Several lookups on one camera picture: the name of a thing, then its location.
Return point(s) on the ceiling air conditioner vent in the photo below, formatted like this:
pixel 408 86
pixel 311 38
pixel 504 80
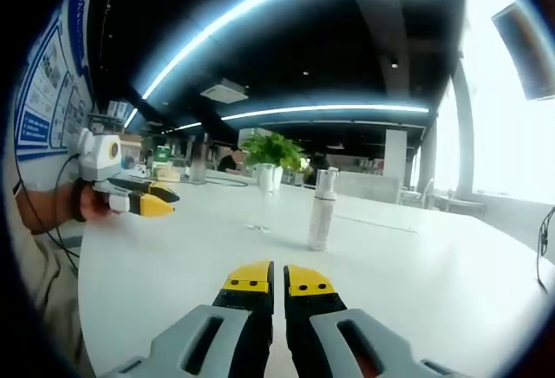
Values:
pixel 224 92

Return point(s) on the clear pump bottle cover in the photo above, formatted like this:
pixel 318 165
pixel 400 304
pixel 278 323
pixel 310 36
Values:
pixel 327 183

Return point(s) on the white chair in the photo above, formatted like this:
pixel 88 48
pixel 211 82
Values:
pixel 422 196

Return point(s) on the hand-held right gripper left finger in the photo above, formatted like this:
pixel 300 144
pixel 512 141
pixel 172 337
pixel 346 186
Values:
pixel 243 326

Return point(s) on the green box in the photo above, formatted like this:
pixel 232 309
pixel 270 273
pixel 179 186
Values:
pixel 163 154

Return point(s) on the green potted plant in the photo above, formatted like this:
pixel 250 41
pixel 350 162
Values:
pixel 273 159

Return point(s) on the white pump bottle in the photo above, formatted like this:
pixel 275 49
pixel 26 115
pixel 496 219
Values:
pixel 321 211

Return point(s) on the person's beige clothing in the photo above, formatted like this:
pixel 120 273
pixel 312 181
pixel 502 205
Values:
pixel 52 291

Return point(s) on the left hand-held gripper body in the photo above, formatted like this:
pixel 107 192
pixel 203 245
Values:
pixel 99 159

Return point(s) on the long ceiling light strip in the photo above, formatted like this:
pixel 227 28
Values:
pixel 277 14
pixel 325 111

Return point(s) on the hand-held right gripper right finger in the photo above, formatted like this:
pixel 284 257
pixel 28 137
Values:
pixel 321 326

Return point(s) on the person's left hand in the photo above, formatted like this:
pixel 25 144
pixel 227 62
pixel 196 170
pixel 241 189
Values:
pixel 91 204

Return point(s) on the hanging monitor screen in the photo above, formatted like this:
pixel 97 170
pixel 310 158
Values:
pixel 525 50

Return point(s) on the blue white wall poster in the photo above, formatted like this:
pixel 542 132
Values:
pixel 52 92

